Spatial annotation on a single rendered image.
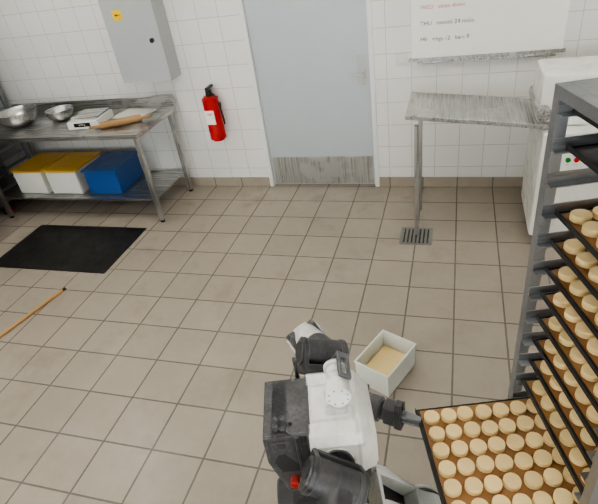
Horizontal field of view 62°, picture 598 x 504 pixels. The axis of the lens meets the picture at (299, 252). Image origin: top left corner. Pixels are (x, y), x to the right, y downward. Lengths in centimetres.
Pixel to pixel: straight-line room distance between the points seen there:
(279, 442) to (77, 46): 469
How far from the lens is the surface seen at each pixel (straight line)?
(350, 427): 138
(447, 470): 169
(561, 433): 171
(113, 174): 506
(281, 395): 147
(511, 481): 170
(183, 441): 290
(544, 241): 150
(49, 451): 321
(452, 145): 464
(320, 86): 462
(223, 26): 474
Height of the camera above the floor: 221
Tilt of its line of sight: 34 degrees down
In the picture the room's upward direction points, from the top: 9 degrees counter-clockwise
